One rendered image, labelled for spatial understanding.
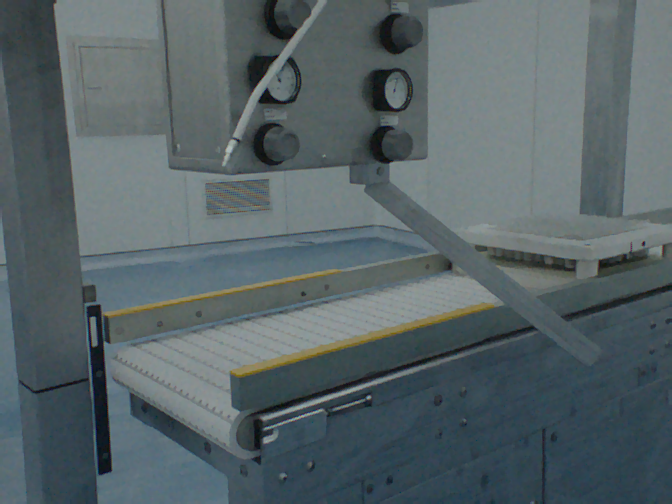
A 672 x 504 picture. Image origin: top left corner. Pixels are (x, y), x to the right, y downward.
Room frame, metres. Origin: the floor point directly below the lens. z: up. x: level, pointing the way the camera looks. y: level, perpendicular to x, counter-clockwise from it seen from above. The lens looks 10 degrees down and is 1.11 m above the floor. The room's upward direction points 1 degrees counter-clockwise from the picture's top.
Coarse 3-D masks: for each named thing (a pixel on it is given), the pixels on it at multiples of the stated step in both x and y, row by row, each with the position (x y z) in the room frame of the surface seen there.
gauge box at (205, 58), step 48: (192, 0) 0.63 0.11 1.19; (240, 0) 0.60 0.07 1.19; (336, 0) 0.66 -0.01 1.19; (384, 0) 0.69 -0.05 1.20; (192, 48) 0.63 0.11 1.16; (240, 48) 0.60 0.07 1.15; (336, 48) 0.66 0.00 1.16; (384, 48) 0.69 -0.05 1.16; (192, 96) 0.63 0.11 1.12; (240, 96) 0.60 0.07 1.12; (336, 96) 0.66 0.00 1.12; (192, 144) 0.64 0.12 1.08; (240, 144) 0.60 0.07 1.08; (336, 144) 0.66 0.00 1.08
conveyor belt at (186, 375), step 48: (384, 288) 1.09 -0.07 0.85; (432, 288) 1.09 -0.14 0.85; (480, 288) 1.08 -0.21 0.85; (528, 288) 1.07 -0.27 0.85; (192, 336) 0.87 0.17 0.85; (240, 336) 0.87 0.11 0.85; (288, 336) 0.86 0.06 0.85; (336, 336) 0.86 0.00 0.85; (144, 384) 0.77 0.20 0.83; (192, 384) 0.72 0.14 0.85; (336, 384) 0.71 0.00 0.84
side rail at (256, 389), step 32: (576, 288) 0.94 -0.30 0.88; (608, 288) 0.98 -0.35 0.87; (640, 288) 1.03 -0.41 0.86; (448, 320) 0.79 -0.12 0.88; (480, 320) 0.82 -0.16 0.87; (512, 320) 0.86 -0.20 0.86; (352, 352) 0.70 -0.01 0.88; (384, 352) 0.73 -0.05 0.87; (416, 352) 0.76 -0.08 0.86; (256, 384) 0.64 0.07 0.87; (288, 384) 0.66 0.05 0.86; (320, 384) 0.68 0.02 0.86
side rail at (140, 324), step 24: (624, 216) 1.51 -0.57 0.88; (648, 216) 1.56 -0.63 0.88; (384, 264) 1.10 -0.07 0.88; (408, 264) 1.13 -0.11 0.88; (432, 264) 1.16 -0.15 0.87; (264, 288) 0.97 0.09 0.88; (288, 288) 0.99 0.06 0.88; (312, 288) 1.02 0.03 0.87; (336, 288) 1.04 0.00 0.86; (360, 288) 1.07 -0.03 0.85; (144, 312) 0.86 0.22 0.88; (168, 312) 0.88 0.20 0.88; (192, 312) 0.90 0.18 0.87; (216, 312) 0.92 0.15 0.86; (240, 312) 0.94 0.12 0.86; (120, 336) 0.84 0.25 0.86; (144, 336) 0.86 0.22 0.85
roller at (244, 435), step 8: (248, 416) 0.65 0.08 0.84; (256, 416) 0.65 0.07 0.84; (240, 424) 0.64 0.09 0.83; (248, 424) 0.64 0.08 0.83; (256, 424) 0.65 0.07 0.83; (240, 432) 0.64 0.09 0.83; (248, 432) 0.64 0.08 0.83; (256, 432) 0.65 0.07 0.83; (240, 440) 0.64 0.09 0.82; (248, 440) 0.64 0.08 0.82; (256, 440) 0.65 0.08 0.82; (248, 448) 0.64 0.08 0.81; (256, 448) 0.65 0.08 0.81
